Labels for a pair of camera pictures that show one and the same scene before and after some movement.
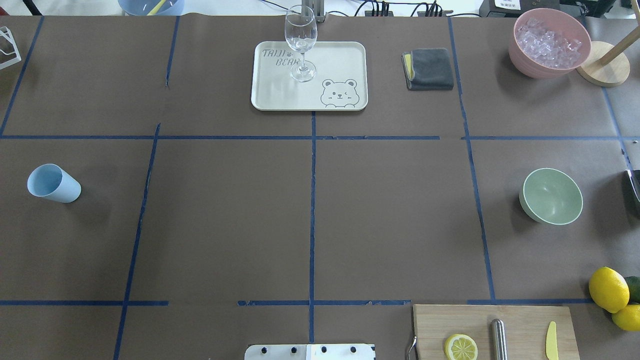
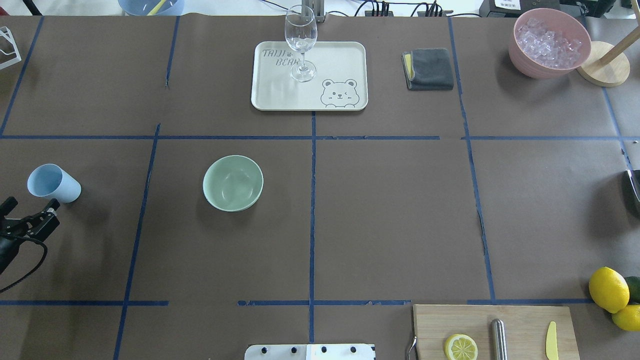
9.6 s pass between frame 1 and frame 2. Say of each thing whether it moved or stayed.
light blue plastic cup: stayed
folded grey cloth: stayed
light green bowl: moved
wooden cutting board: stayed
